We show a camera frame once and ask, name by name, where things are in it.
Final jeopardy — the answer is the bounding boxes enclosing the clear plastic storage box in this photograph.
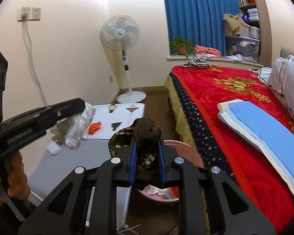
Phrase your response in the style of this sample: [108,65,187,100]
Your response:
[225,35,260,61]

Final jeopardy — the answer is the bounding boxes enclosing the white tissue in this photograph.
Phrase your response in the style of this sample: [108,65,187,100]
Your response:
[50,103,96,150]

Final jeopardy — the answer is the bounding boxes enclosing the beige coat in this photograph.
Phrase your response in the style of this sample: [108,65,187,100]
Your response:
[223,13,251,37]

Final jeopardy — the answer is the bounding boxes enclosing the person's left hand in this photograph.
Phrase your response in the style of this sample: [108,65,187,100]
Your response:
[0,150,31,202]

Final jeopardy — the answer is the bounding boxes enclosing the blue striped cloth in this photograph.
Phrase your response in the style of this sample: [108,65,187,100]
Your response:
[258,67,273,87]

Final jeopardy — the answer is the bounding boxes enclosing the cream foam pad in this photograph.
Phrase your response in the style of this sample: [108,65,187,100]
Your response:
[217,99,243,111]

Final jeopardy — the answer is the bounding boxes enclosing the orange plastic bag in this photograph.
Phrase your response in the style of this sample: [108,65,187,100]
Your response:
[88,121,103,135]

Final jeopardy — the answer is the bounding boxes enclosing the black white striped cloth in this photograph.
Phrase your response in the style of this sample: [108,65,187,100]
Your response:
[183,55,210,69]

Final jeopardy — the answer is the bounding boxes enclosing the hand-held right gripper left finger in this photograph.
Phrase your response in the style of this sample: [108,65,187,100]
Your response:
[18,141,138,235]

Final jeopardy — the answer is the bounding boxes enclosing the black patterned sock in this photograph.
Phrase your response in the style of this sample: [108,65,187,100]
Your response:
[108,118,162,172]

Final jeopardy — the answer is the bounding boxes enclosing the white lidded container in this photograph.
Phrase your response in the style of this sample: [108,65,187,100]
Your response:
[249,26,260,40]

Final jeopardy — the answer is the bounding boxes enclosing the white wall socket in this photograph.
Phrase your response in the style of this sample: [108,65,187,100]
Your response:
[31,7,42,20]
[18,6,31,21]

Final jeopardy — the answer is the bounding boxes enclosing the grey headboard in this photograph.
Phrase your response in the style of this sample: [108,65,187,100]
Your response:
[280,46,294,60]

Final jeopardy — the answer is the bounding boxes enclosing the potted green plant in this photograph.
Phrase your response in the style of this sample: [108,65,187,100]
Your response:
[170,37,194,55]

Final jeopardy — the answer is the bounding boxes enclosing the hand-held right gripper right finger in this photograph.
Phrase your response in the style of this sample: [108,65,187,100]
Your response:
[157,139,277,235]

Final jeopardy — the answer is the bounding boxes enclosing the pink basin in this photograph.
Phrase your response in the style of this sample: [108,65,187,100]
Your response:
[135,139,204,203]

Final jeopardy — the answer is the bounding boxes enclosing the grey foam mat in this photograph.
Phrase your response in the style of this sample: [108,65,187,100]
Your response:
[27,137,131,201]

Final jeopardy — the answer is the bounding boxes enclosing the bookshelf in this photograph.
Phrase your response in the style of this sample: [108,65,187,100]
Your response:
[235,0,261,40]

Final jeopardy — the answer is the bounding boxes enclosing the grey wall cable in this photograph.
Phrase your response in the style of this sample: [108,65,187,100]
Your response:
[22,20,50,106]

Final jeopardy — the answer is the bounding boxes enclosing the blue foam sheet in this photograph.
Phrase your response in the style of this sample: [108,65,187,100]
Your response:
[228,101,294,199]

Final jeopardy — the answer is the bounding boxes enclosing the pink cloth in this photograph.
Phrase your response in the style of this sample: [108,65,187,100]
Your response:
[194,44,221,58]

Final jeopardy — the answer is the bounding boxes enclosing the blue curtain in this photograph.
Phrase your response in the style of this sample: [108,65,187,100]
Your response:
[162,0,240,55]

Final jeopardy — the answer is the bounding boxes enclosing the white printed mat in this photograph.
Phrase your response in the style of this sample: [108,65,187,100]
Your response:
[87,103,145,140]

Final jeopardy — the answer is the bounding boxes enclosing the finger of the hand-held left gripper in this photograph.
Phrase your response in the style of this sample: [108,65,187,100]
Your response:
[34,98,86,129]

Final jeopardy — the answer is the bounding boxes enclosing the white standing fan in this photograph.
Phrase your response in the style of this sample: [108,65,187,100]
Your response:
[100,15,147,104]

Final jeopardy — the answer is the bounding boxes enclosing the white window sill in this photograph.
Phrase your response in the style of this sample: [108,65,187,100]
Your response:
[167,55,264,66]

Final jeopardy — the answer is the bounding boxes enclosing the red gold bed blanket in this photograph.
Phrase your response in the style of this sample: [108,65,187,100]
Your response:
[166,65,294,234]

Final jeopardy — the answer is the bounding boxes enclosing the folded blue and white blankets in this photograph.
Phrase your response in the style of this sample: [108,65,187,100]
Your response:
[218,111,294,205]

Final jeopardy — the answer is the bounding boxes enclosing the light blue pillow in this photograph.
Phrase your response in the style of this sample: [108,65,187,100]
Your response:
[269,57,293,96]

